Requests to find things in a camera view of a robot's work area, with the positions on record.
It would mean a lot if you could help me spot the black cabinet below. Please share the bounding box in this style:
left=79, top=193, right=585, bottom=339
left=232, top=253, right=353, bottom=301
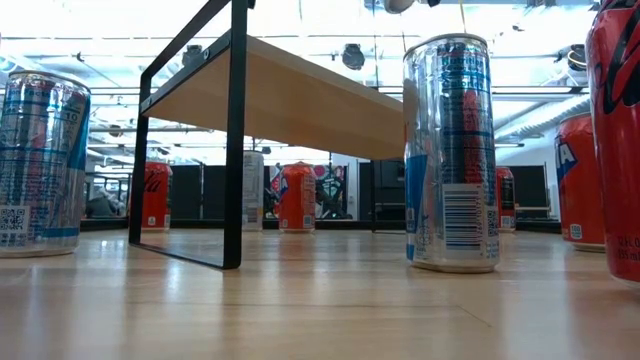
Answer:
left=358, top=158, right=407, bottom=221

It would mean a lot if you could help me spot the red cola can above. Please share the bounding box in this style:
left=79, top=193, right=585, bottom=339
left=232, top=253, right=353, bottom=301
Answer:
left=147, top=160, right=174, bottom=232
left=495, top=166, right=517, bottom=234
left=584, top=0, right=640, bottom=291

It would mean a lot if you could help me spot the orange soda can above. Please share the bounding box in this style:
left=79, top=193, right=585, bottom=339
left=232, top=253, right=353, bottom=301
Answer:
left=278, top=161, right=317, bottom=235

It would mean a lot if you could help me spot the red can behind tray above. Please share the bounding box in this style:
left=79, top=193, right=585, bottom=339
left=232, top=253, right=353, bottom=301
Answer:
left=553, top=112, right=607, bottom=254

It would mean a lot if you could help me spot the wooden shelf black metal frame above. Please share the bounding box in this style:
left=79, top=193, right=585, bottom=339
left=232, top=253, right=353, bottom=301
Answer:
left=128, top=0, right=407, bottom=271

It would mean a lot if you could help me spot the black ceiling cable reel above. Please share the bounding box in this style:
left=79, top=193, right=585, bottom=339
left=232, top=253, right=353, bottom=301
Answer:
left=567, top=43, right=587, bottom=72

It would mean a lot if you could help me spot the white slim beverage can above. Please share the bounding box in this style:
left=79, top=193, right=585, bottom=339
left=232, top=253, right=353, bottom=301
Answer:
left=242, top=149, right=265, bottom=233

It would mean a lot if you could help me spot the round black ceiling fixture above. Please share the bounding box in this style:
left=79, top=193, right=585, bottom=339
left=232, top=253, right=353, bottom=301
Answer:
left=341, top=43, right=366, bottom=71

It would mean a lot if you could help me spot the black partition panel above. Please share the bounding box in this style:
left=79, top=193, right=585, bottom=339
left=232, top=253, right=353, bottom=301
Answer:
left=514, top=164, right=549, bottom=219
left=169, top=164, right=236, bottom=221

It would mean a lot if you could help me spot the colourful wall poster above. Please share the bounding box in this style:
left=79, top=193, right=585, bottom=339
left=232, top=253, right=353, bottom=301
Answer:
left=263, top=163, right=347, bottom=220

